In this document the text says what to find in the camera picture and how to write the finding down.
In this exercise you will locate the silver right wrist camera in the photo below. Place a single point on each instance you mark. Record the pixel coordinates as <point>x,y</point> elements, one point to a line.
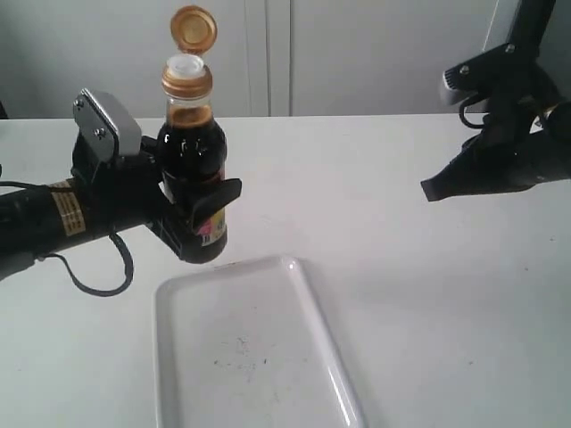
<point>482,73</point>

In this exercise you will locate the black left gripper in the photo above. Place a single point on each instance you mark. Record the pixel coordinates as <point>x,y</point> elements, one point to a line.
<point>120,194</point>

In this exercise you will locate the dark vertical post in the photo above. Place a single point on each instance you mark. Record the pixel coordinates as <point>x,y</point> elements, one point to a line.
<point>528,28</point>

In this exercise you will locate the white rectangular tray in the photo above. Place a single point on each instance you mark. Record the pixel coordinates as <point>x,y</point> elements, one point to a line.
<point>247,345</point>

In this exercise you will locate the white cabinet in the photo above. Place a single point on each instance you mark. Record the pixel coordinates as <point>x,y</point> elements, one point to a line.
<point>271,58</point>

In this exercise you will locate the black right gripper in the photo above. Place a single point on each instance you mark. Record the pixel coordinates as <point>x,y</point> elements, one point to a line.
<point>525,142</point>

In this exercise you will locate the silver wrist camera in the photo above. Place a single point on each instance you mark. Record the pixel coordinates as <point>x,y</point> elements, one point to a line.
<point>111,132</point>
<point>482,73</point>

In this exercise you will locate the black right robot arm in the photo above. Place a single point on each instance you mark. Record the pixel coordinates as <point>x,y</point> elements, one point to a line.
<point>524,141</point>

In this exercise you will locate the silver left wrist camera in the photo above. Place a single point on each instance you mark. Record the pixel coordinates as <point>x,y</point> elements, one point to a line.
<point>111,132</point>

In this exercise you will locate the dark soy sauce bottle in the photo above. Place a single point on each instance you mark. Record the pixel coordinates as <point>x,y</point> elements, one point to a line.
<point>192,145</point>

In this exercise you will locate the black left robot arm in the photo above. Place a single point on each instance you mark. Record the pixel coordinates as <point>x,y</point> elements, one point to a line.
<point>39,220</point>

